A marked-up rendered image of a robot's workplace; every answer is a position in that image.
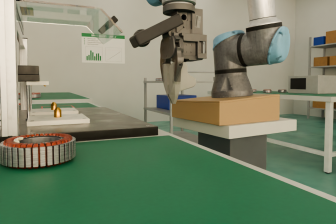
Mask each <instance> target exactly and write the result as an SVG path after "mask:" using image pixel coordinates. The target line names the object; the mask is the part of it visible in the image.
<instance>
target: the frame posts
mask: <svg viewBox="0 0 336 224"><path fill-rule="evenodd" d="M24 40H25V48H22V47H21V46H20V44H19V65H20V66H28V38H25V37H24ZM20 110H27V82H20ZM0 111H1V137H8V136H18V135H19V134H20V128H19V90H18V51H17V13H16V0H0Z"/></svg>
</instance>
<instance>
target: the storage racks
mask: <svg viewBox="0 0 336 224"><path fill-rule="evenodd" d="M335 47H336V42H335V43H328V44H321V45H313V46H312V37H309V47H308V76H310V75H311V68H318V69H322V75H323V76H325V69H328V68H336V65H326V66H311V48H321V49H323V57H325V56H326V49H327V48H335ZM310 109H315V110H321V118H323V117H324V110H326V109H325V108H315V107H310V101H307V119H309V118H310Z"/></svg>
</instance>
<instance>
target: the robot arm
mask: <svg viewBox="0 0 336 224"><path fill-rule="evenodd" d="M146 1H147V2H148V3H149V4H150V5H151V6H154V7H157V6H161V5H162V6H163V7H162V12H163V14H164V15H166V16H169V18H167V19H165V20H163V21H161V22H159V23H157V24H155V25H153V26H151V27H149V28H147V29H139V30H137V31H136V32H135V33H134V35H133V36H132V37H130V38H129V41H130V43H131V45H132V47H133V48H137V47H146V46H147V45H148V44H149V43H150V41H151V40H153V39H155V38H157V37H159V36H161V35H162V40H161V43H160V71H161V77H162V81H163V85H164V89H165V92H166V94H167V97H168V99H169V101H170V102H171V104H176V102H177V99H178V96H179V92H180V91H183V90H186V89H189V88H192V87H194V86H195V85H196V79H195V78H194V77H193V76H191V75H189V74H188V66H187V64H186V63H185V62H194V61H200V60H203V59H207V35H205V34H203V9H198V8H195V5H196V0H146ZM247 6H248V15H249V23H248V25H247V26H246V28H245V29H246V33H245V32H244V31H243V30H234V31H228V32H225V33H222V34H219V35H217V36H216V37H215V38H214V39H213V48H212V50H213V59H214V74H215V78H214V82H213V86H212V90H211V97H212V98H235V97H247V96H253V89H252V86H251V84H250V81H249V78H248V76H247V67H249V66H260V65H272V64H277V63H281V62H283V61H284V60H285V59H286V58H287V56H288V53H289V50H290V33H289V29H288V28H287V27H286V26H283V25H282V21H281V20H280V19H278V18H277V16H276V6H275V0H247ZM203 52H204V53H203ZM171 62H172V63H171Z"/></svg>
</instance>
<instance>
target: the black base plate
mask: <svg viewBox="0 0 336 224"><path fill-rule="evenodd" d="M75 109H76V110H78V113H79V114H83V115H85V116H86V117H88V118H89V123H81V124H62V125H44V126H27V120H26V119H27V110H19V135H18V136H21V135H30V134H34V135H35V134H39V136H40V134H41V133H44V134H45V133H49V134H50V133H58V134H59V133H62V134H68V135H71V136H72V137H75V141H76V142H80V141H93V140H106V139H119V138H131V137H144V136H157V135H158V126H156V125H153V124H150V123H147V122H145V121H142V120H139V119H137V118H134V117H131V116H128V115H126V114H123V113H120V112H117V111H115V110H112V109H109V108H107V107H82V108H75ZM11 137H16V136H12V135H10V136H3V137H2V129H1V126H0V143H1V142H3V141H4V140H6V139H8V138H11Z"/></svg>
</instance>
